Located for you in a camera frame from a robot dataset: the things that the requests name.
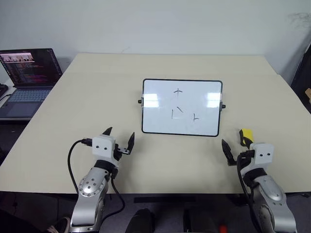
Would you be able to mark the yellow and black eraser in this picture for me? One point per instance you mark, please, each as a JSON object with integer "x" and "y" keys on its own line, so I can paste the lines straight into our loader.
{"x": 247, "y": 133}

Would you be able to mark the black object beside laptop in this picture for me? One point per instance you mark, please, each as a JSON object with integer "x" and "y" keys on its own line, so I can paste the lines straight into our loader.
{"x": 3, "y": 88}

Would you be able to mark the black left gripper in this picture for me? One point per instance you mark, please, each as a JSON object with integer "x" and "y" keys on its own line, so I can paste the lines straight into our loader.
{"x": 118, "y": 152}

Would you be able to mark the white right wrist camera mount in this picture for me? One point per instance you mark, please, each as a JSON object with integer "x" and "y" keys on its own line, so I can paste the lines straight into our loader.
{"x": 263, "y": 154}

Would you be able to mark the dark rounded shape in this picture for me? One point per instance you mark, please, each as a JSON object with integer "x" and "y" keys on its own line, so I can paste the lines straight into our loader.
{"x": 142, "y": 221}

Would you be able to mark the black-framed white whiteboard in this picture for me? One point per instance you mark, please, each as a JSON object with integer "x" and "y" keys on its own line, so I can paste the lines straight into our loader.
{"x": 158, "y": 109}

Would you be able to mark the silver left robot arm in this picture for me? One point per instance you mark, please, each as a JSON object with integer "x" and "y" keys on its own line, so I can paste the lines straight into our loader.
{"x": 91, "y": 187}

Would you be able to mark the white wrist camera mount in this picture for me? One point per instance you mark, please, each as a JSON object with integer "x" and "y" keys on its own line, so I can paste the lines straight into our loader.
{"x": 103, "y": 148}
{"x": 263, "y": 154}

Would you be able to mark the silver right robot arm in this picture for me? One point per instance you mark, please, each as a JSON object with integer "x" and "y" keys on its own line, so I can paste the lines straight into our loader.
{"x": 269, "y": 191}

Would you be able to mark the brown cardboard piece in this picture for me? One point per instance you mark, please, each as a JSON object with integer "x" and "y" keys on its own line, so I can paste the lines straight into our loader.
{"x": 308, "y": 94}

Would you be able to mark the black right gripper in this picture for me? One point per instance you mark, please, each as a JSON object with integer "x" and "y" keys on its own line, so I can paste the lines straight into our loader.
{"x": 246, "y": 154}

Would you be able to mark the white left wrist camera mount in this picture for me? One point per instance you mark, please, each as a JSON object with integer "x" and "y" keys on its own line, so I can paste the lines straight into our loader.
{"x": 103, "y": 148}

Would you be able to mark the open grey laptop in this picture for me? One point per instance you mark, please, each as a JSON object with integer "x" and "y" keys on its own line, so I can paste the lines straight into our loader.
{"x": 26, "y": 99}

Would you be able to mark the black chair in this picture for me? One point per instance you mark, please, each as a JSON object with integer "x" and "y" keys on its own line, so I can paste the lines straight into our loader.
{"x": 301, "y": 72}

